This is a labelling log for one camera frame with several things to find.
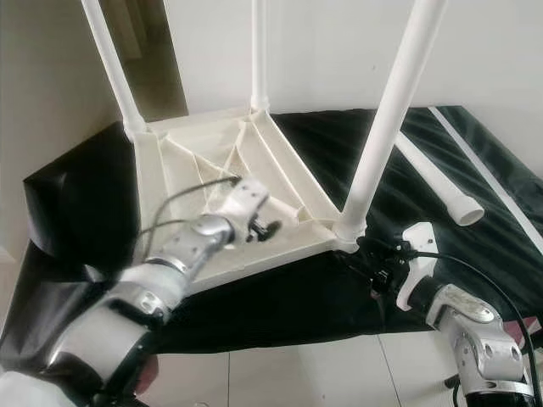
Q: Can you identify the white plastic table top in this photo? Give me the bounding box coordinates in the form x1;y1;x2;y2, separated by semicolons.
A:
132;106;361;293

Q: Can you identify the white tape strip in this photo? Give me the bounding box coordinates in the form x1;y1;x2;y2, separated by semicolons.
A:
428;106;543;230

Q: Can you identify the pink rounded object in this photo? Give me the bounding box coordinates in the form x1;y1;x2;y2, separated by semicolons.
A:
513;318;543;340
136;360;162;399

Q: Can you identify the black tablecloth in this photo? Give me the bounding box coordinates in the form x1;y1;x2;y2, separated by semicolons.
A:
0;106;543;399

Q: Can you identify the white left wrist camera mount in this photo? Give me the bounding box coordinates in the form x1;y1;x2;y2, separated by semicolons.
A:
221;176;271;243

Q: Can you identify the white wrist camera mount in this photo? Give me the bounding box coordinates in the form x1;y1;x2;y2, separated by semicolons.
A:
221;176;271;243
397;222;440;310

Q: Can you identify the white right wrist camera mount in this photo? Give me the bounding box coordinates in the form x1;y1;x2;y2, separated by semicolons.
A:
397;222;440;310

